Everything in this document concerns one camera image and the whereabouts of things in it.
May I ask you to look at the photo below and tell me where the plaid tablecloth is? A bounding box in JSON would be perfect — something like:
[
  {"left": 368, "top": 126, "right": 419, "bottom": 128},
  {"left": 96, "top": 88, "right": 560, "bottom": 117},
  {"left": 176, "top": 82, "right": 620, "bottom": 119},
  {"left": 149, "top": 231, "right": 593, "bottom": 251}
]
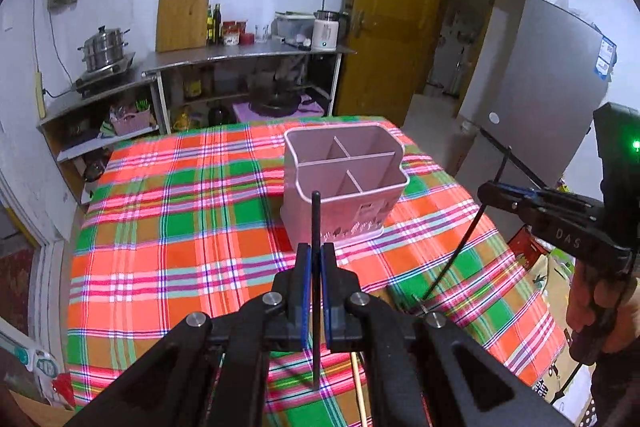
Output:
[{"left": 66, "top": 115, "right": 568, "bottom": 427}]

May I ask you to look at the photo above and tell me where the stainless steel steamer pot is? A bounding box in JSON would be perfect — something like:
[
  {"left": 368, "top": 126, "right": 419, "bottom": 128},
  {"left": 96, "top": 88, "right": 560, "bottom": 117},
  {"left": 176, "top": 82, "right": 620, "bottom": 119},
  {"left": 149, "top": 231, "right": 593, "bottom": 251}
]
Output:
[{"left": 78, "top": 26, "right": 129, "bottom": 72}]

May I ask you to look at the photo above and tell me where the white electric kettle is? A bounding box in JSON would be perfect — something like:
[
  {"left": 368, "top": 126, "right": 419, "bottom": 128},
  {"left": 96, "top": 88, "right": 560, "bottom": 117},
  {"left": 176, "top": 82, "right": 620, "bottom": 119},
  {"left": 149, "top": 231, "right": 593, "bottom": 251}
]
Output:
[{"left": 311, "top": 10, "right": 341, "bottom": 51}]

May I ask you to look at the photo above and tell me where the black induction cooker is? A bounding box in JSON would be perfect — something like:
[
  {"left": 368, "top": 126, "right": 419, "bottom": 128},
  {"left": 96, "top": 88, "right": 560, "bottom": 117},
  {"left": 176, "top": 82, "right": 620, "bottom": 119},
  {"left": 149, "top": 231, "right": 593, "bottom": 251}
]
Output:
[{"left": 74, "top": 52, "right": 136, "bottom": 95}]

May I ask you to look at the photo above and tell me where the person's right hand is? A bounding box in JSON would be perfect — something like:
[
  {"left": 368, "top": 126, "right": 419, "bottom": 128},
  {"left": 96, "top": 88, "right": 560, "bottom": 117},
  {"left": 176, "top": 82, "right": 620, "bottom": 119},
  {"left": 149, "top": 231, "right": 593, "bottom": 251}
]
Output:
[{"left": 566, "top": 261, "right": 639, "bottom": 353}]

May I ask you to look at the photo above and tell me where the metal kitchen shelf table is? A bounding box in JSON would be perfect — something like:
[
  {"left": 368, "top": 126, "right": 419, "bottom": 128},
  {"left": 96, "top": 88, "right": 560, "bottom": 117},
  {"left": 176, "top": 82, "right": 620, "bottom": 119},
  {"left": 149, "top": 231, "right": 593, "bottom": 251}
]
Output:
[{"left": 139, "top": 39, "right": 356, "bottom": 134}]

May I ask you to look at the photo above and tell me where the pink small basket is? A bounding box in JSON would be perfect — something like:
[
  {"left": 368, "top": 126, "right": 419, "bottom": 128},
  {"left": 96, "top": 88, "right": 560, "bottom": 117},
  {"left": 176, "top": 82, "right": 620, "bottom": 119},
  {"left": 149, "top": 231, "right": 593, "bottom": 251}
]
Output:
[{"left": 110, "top": 105, "right": 151, "bottom": 135}]

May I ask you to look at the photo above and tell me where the wooden cutting board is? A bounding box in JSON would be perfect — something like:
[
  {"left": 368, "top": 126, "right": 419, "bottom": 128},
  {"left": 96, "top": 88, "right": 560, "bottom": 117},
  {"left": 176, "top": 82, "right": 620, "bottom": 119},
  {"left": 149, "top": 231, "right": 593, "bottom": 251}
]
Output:
[{"left": 155, "top": 0, "right": 208, "bottom": 53}]

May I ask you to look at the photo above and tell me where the black chopstick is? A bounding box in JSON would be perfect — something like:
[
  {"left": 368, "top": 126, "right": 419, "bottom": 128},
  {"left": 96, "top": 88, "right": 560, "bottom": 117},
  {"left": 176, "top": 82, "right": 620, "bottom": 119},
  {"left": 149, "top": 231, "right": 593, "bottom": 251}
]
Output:
[
  {"left": 420, "top": 146, "right": 512, "bottom": 303},
  {"left": 311, "top": 191, "right": 322, "bottom": 391}
]

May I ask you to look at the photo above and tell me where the wooden chopstick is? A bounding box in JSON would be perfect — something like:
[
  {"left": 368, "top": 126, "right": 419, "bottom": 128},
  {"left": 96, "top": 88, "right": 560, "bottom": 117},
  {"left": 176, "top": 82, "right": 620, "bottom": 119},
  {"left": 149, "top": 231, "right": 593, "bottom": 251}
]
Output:
[{"left": 349, "top": 352, "right": 368, "bottom": 427}]

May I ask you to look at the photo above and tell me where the low wooden shelf unit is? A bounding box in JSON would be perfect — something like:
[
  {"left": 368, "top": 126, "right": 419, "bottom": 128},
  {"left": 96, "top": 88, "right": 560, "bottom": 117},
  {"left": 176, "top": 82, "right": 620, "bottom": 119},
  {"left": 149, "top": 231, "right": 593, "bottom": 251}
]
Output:
[{"left": 37, "top": 69, "right": 167, "bottom": 206}]

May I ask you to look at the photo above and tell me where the pink plastic utensil holder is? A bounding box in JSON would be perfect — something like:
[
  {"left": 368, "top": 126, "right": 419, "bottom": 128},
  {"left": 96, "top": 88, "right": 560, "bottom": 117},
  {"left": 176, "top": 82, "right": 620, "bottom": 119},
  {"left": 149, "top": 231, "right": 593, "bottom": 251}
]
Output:
[{"left": 280, "top": 122, "right": 409, "bottom": 248}]

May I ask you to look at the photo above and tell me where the purple lidded storage box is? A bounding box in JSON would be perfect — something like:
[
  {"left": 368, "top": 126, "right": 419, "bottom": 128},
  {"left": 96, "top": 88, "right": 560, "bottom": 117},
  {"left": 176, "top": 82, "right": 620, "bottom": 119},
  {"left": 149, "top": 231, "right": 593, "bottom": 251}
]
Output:
[{"left": 231, "top": 94, "right": 324, "bottom": 124}]

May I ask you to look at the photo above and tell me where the grey refrigerator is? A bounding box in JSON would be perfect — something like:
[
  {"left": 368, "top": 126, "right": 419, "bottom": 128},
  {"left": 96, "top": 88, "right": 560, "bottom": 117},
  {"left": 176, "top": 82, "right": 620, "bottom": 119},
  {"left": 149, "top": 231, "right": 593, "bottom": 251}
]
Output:
[{"left": 456, "top": 0, "right": 617, "bottom": 193}]

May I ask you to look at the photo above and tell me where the wooden door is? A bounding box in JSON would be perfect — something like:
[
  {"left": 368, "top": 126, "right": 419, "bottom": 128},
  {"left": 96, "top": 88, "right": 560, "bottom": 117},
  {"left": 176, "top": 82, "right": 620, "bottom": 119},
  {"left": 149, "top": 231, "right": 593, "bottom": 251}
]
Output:
[{"left": 334, "top": 0, "right": 440, "bottom": 127}]

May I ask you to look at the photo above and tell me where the dark oil bottle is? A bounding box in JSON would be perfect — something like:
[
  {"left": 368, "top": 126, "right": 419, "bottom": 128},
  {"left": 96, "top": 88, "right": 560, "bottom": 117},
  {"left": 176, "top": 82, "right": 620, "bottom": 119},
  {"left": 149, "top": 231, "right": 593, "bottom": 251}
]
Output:
[{"left": 213, "top": 3, "right": 222, "bottom": 44}]

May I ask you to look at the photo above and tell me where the clear plastic container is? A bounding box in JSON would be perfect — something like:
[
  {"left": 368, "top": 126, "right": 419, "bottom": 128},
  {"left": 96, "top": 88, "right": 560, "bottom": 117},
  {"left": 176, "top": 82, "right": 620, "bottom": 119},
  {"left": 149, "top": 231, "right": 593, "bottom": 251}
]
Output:
[{"left": 272, "top": 11, "right": 314, "bottom": 42}]

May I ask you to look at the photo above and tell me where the black frying pan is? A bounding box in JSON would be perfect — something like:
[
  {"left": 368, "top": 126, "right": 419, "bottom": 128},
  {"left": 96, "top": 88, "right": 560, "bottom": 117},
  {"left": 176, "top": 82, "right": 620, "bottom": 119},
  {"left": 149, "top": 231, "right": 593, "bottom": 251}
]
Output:
[{"left": 250, "top": 92, "right": 305, "bottom": 118}]

